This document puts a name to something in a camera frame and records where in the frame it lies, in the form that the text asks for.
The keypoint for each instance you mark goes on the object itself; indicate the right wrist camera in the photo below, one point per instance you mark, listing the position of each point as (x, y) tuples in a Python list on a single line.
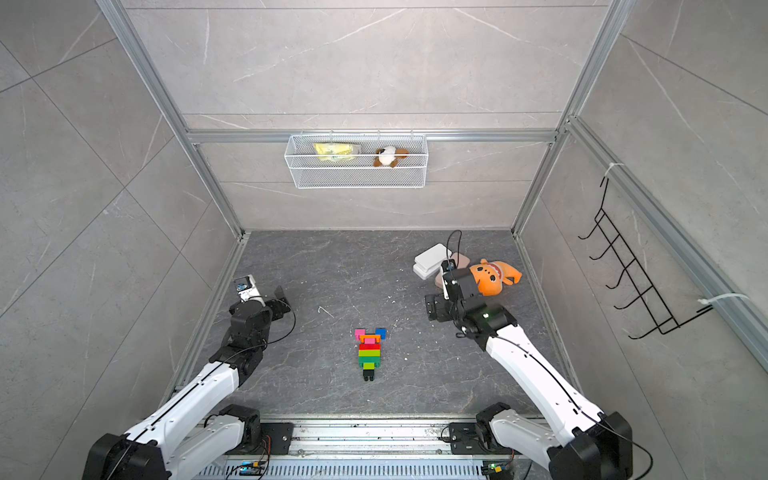
[(448, 279)]

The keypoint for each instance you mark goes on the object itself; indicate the black wall hook rack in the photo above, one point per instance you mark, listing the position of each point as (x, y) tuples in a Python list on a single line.
[(634, 273)]

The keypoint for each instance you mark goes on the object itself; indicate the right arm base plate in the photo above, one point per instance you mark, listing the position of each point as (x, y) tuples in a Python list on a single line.
[(468, 438)]

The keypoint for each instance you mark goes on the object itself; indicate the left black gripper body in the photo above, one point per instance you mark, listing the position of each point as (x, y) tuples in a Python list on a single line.
[(276, 313)]

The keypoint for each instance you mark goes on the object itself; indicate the orange plush toy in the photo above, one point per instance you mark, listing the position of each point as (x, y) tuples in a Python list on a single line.
[(491, 276)]

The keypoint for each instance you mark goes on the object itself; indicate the aluminium mounting rail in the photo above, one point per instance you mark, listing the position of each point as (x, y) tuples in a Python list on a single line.
[(372, 441)]

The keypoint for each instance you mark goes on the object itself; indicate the white rectangular box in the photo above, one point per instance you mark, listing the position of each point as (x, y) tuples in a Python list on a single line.
[(428, 263)]

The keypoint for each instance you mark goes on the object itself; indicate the pink rectangular box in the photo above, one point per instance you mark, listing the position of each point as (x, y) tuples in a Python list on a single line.
[(461, 261)]

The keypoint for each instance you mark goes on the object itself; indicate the brown white plush toy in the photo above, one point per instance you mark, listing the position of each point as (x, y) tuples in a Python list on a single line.
[(389, 156)]

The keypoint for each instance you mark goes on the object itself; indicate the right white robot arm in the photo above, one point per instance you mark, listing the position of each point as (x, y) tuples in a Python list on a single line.
[(497, 332)]

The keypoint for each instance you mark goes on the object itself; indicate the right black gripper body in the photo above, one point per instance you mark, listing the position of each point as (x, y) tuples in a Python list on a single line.
[(444, 310)]

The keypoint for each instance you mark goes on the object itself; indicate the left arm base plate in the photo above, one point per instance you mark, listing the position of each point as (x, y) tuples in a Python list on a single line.
[(273, 438)]

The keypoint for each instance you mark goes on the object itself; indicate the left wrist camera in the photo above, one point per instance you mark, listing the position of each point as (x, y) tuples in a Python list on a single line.
[(247, 290)]

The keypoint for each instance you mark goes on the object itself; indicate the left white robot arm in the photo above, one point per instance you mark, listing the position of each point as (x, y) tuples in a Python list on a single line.
[(189, 431)]

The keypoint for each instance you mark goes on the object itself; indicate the yellow packet in basket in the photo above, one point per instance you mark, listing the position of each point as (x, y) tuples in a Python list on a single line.
[(337, 152)]

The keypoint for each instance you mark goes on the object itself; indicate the dark green lego brick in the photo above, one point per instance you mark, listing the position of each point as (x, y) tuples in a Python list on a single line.
[(375, 361)]

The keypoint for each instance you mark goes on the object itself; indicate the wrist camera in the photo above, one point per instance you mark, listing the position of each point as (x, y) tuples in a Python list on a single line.
[(448, 279), (247, 290)]

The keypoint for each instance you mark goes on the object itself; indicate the white wire basket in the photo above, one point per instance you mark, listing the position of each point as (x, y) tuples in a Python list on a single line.
[(308, 172)]

